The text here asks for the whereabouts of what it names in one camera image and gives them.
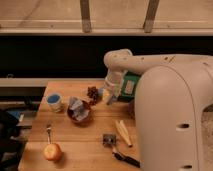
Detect black chair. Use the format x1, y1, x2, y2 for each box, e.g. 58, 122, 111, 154
0, 109, 22, 171

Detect crumpled blue white cloth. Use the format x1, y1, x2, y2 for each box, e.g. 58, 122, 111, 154
68, 97, 89, 121

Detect white cup blue inside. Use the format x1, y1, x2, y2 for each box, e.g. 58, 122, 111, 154
46, 93, 62, 112

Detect purple bowl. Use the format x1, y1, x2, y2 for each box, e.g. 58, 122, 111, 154
129, 99, 135, 119

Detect dark red bowl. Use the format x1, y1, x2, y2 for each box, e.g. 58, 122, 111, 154
67, 101, 93, 127

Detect pine cone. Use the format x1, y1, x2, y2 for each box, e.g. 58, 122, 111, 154
87, 86, 100, 105

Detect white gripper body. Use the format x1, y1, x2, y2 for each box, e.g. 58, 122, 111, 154
104, 70, 126, 97

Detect black handled brush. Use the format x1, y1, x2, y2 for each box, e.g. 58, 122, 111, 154
102, 133, 141, 169

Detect green plastic tray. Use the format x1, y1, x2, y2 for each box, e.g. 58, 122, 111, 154
119, 72, 140, 101

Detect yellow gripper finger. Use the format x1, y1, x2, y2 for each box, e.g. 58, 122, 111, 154
102, 89, 113, 104

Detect banana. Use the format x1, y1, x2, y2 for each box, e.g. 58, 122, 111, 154
115, 120, 133, 147

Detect red yellow apple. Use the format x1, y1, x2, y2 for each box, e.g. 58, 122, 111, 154
43, 143, 62, 162

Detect blue sponge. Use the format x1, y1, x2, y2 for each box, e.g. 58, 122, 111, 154
98, 87, 104, 97

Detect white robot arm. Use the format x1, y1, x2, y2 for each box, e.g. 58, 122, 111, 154
104, 49, 213, 171

